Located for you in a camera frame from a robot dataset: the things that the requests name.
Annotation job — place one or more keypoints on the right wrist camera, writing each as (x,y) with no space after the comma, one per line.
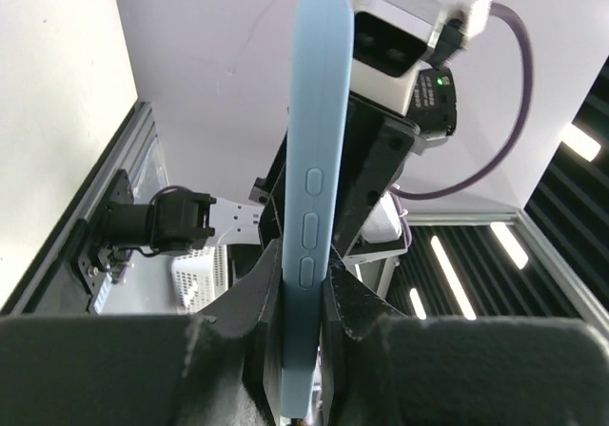
(391,42)

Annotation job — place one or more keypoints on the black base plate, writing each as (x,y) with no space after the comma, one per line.
(94,257)

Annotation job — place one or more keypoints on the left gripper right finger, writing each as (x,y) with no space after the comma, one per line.
(381,367)

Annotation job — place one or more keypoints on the left white cable duct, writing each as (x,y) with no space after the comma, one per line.
(200,277)

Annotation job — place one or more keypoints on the phone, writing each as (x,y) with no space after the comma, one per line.
(319,87)

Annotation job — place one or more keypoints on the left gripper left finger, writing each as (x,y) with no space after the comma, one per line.
(221,366)

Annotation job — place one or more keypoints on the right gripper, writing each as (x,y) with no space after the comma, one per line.
(376,142)

